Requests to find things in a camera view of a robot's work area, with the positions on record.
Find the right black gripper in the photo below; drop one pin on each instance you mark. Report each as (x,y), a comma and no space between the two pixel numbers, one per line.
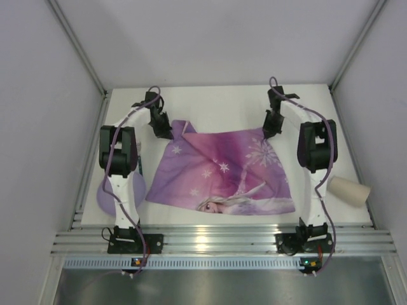
(272,122)

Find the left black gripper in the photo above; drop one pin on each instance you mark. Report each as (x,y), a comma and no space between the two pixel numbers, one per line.
(161,126)

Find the purple printed cloth placemat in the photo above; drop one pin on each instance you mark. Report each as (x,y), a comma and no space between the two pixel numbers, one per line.
(230,173)

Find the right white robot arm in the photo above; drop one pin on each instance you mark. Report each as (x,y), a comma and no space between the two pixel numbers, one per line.
(316,152)

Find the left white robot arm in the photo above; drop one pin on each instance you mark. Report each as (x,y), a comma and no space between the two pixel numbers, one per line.
(118,157)

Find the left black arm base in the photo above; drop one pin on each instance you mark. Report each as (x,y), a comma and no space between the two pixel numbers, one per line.
(134,245)

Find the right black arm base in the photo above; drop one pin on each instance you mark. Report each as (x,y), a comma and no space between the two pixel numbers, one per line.
(290,244)

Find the lilac plastic plate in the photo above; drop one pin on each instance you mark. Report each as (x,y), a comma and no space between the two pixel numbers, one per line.
(106,201)

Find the beige paper cup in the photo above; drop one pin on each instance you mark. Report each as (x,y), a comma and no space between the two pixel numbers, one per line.
(352,193)

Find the fork with teal handle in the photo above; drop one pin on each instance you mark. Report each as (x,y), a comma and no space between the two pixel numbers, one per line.
(139,161)

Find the left aluminium frame post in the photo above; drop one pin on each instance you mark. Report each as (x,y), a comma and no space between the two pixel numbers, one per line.
(76,44)

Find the aluminium frame post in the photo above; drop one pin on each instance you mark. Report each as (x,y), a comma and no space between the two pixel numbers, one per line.
(76,44)
(358,42)

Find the right aluminium frame post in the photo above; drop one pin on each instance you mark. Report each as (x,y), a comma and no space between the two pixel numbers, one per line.
(358,42)

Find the aluminium mounting rail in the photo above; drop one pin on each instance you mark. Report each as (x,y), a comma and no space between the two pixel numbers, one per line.
(214,240)

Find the slotted grey cable duct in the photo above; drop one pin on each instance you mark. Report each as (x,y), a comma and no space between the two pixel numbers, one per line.
(190,263)

